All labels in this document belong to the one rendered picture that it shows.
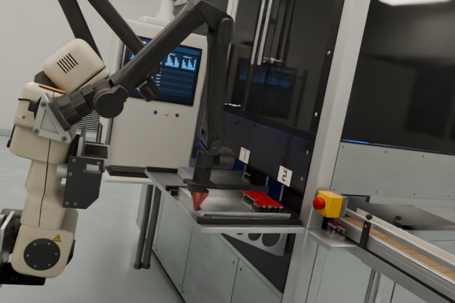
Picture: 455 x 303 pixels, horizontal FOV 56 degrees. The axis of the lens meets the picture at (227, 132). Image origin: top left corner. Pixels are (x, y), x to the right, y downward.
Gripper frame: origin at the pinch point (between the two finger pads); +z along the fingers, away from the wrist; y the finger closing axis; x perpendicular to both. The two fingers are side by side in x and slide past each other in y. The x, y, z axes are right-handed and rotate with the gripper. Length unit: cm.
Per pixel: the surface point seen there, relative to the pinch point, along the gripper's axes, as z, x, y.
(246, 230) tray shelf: 3.2, -10.7, 14.8
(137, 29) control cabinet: -61, 89, -8
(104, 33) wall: -80, 544, 52
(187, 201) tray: 0.6, 9.3, 0.8
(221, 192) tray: -0.3, 19.7, 19.1
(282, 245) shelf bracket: 12.8, -1.0, 37.6
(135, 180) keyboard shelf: 10, 67, -3
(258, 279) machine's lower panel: 33, 11, 39
